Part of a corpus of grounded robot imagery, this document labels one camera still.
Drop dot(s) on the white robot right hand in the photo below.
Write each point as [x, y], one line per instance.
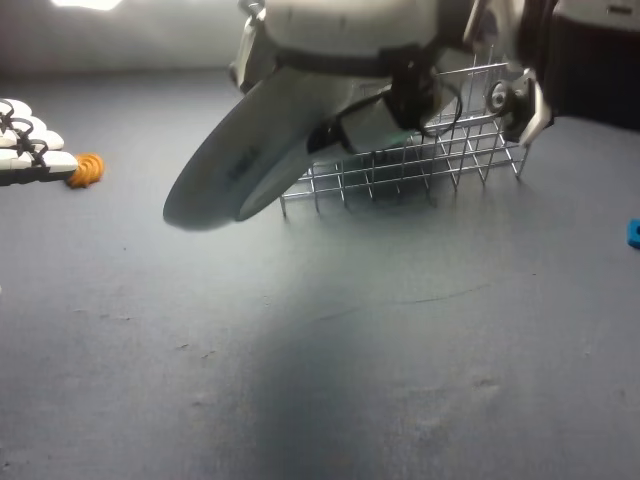
[350, 25]

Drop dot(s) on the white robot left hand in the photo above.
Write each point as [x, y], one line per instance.
[55, 162]

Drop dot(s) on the white plate with dark rim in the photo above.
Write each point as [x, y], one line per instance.
[225, 175]

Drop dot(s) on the orange swirl cookie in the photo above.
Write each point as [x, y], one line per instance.
[87, 171]

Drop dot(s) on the blue block with two holes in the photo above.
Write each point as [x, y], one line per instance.
[635, 234]

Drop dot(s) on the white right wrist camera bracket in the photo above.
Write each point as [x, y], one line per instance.
[537, 107]

